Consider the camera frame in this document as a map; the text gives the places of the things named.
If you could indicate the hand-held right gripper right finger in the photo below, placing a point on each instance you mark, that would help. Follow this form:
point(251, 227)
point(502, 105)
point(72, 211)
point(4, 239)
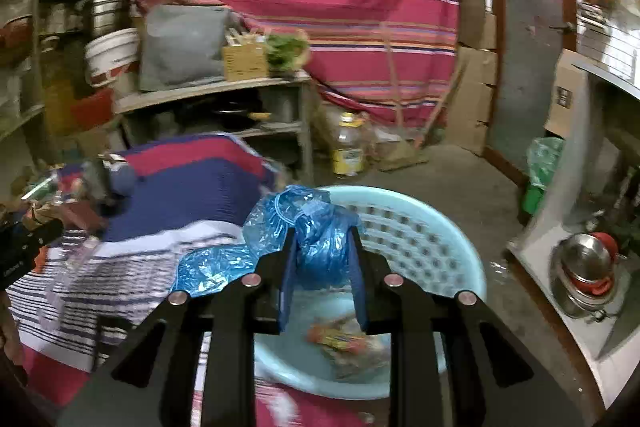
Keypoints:
point(358, 292)

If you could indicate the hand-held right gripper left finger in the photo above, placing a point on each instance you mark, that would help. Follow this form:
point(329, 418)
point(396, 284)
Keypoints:
point(287, 292)

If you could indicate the blue plastic bag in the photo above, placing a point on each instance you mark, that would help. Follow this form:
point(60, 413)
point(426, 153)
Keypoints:
point(320, 237)

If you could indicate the light blue plastic basket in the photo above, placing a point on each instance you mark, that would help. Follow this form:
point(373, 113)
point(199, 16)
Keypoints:
point(425, 237)

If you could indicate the orange snack wrapper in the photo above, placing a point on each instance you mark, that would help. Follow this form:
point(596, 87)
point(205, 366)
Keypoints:
point(345, 342)

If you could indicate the large jar with silver lid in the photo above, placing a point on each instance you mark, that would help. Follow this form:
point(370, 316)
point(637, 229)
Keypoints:
point(120, 179)

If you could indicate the small cooking oil bottle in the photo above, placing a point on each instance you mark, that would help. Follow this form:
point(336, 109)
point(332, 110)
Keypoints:
point(349, 152)

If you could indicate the striped tablecloth table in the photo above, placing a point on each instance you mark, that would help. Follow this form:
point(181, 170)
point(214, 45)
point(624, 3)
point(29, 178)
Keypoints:
point(190, 177)

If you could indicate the red plastic tray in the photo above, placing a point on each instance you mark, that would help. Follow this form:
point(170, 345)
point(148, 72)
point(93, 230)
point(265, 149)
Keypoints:
point(92, 107)

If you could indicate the black frying pan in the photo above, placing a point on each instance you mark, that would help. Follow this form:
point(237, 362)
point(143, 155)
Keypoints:
point(235, 117)

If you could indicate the green plastic bin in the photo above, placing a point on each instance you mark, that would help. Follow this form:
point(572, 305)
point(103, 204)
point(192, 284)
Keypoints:
point(534, 199)

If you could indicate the grey two-tier table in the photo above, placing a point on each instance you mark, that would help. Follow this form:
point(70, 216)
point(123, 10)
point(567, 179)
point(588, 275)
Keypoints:
point(210, 89)

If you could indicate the white plastic bucket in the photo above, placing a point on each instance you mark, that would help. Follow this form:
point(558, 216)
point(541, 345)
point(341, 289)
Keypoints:
point(112, 57)

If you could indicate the stacked steel pots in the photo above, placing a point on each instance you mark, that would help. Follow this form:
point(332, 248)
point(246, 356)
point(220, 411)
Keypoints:
point(582, 267)

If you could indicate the green plastic bag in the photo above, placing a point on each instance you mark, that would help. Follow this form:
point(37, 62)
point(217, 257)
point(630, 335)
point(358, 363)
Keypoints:
point(545, 159)

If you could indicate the yellow perforated box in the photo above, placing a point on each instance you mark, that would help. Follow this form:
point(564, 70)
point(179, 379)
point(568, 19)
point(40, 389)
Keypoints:
point(244, 62)

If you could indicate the white cabinet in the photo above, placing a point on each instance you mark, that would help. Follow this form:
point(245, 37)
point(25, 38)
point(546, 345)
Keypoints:
point(575, 187)

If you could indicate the green leafy vegetables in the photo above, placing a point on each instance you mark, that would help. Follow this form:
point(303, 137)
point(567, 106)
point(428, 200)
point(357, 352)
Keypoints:
point(286, 49)

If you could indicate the stack of cardboard boxes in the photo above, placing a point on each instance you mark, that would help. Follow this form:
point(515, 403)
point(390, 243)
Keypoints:
point(475, 72)

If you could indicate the steel cooking pot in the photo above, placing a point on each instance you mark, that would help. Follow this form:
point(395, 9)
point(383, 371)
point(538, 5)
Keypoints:
point(106, 14)

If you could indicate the grey fabric bag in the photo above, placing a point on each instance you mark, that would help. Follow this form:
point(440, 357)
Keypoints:
point(185, 47)

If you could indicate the printed cardboard box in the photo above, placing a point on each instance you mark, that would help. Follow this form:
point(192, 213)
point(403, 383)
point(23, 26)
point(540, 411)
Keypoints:
point(565, 97)

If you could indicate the red striped hanging cloth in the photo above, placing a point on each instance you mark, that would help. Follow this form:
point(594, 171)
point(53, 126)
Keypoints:
point(325, 7)

